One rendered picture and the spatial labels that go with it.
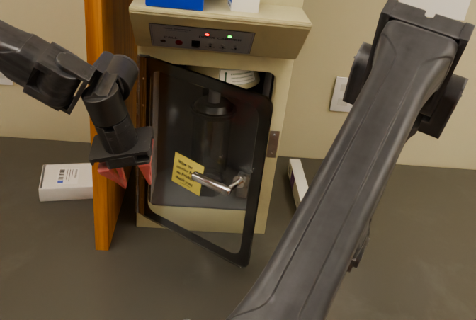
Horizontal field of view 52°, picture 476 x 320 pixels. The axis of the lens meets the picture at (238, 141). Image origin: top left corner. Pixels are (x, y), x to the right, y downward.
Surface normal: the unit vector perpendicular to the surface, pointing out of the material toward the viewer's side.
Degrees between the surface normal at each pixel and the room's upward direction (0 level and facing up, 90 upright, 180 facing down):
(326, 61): 90
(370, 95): 31
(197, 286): 0
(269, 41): 135
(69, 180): 0
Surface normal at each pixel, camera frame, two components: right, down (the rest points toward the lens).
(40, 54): 0.54, -0.55
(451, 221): 0.11, -0.87
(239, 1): 0.14, 0.49
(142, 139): -0.15, -0.75
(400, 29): -0.05, -0.52
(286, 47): -0.04, 0.96
